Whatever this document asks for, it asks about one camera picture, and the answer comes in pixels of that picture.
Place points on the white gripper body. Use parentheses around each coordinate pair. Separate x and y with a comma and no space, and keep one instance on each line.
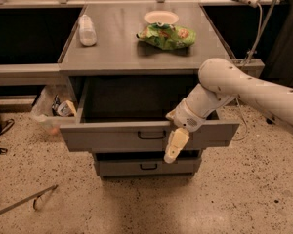
(187,117)

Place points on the grey top drawer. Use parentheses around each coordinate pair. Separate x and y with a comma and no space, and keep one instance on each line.
(126,113)

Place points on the grey drawer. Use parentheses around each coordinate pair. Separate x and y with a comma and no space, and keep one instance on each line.
(126,113)
(146,167)

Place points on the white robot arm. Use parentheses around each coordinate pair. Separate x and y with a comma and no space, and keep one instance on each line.
(220,82)

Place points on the grey drawer cabinet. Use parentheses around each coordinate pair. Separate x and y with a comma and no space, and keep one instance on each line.
(119,52)

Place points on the grey bottom drawer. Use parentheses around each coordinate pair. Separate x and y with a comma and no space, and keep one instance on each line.
(146,167)

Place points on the green chip bag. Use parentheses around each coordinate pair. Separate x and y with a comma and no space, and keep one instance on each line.
(167,36)

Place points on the white paper bowl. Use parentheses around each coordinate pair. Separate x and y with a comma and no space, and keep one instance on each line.
(165,17)

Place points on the clear plastic storage bin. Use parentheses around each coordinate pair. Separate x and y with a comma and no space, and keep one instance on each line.
(53,108)

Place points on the grey counter ledge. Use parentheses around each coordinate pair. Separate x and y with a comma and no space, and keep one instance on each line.
(30,74)

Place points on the metal rod on floor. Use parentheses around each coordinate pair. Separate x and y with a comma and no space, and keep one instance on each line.
(25,200)

